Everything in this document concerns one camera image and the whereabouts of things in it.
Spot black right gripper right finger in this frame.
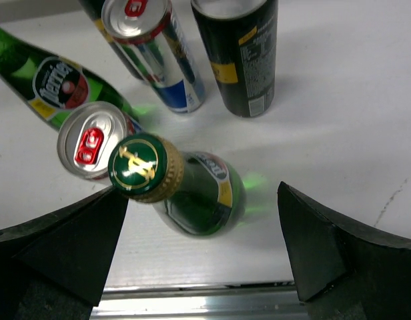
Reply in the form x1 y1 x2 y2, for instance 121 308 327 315
278 182 411 319

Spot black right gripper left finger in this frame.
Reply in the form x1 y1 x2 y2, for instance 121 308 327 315
0 187 128 319

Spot silver blue energy can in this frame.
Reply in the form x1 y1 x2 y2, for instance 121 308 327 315
57 101 142 183
101 1 206 113

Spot tall green Perrier bottle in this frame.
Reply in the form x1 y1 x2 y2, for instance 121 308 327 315
108 133 246 237

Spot short green Perrier bottle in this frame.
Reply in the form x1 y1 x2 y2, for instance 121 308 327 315
0 28 141 132

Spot black yellow can right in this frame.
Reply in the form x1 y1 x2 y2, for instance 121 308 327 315
191 0 278 118

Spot black yellow can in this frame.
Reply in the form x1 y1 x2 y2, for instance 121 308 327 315
78 0 143 81
191 0 278 118

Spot black yellow can rear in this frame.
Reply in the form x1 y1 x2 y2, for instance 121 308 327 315
78 0 143 81

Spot aluminium frame rail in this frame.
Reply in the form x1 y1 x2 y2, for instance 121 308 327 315
90 281 309 319

